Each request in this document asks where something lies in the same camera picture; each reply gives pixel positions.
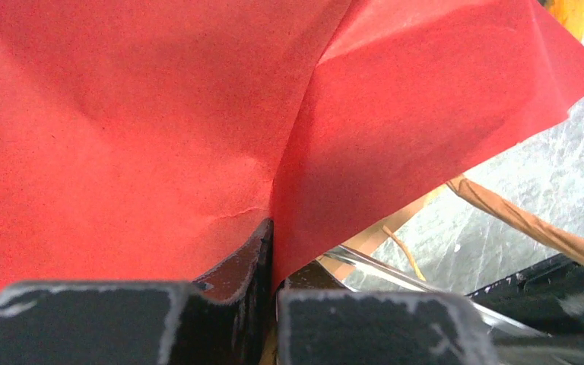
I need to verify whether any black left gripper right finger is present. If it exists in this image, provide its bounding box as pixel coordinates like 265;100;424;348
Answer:
277;271;499;364

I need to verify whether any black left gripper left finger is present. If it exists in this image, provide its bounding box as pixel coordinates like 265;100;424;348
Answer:
0;219;274;364

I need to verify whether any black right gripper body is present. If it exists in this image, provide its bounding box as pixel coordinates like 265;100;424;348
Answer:
469;254;584;364

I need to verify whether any red paper bag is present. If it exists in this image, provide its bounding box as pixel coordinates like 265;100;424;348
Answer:
0;1;584;290

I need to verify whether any orange fake bread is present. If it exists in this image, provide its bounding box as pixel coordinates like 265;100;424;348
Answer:
539;0;584;40

